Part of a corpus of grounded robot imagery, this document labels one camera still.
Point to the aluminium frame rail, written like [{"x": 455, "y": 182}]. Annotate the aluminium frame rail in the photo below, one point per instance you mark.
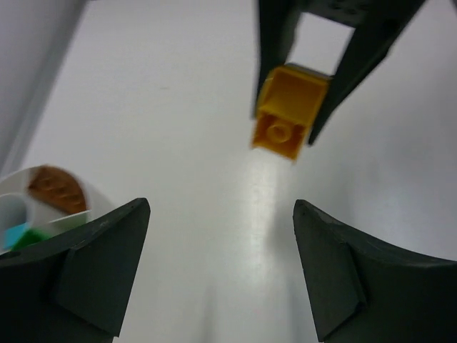
[{"x": 35, "y": 37}]

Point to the yellow lego brick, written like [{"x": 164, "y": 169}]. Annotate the yellow lego brick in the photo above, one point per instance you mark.
[{"x": 286, "y": 108}]

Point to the green lego brick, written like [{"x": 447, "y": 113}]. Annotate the green lego brick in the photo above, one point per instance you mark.
[{"x": 28, "y": 238}]

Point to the teal lego brick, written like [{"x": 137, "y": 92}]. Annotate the teal lego brick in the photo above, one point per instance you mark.
[{"x": 13, "y": 234}]

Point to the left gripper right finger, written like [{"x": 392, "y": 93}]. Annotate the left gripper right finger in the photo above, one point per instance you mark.
[{"x": 363, "y": 289}]

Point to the orange brown lego piece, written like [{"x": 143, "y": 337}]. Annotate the orange brown lego piece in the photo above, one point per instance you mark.
[{"x": 59, "y": 189}]

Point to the white divided round container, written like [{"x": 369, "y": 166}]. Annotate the white divided round container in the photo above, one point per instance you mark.
[{"x": 18, "y": 207}]

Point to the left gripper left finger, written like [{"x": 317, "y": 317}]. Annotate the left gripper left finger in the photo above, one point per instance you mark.
[{"x": 74, "y": 287}]

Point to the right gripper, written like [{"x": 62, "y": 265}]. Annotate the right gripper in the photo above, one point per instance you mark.
[{"x": 376, "y": 26}]

